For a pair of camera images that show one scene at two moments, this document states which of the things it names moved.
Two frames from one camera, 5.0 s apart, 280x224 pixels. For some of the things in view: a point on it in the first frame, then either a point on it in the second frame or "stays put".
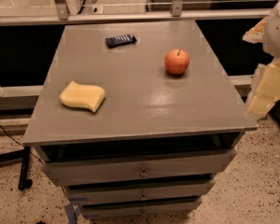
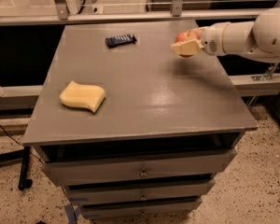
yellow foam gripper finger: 257,34 -> 200,31
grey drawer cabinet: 136,119 stays put
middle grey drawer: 80,194 stays put
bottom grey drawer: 134,208 stays put
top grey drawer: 140,168 stays put
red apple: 176,61 -> 186,35
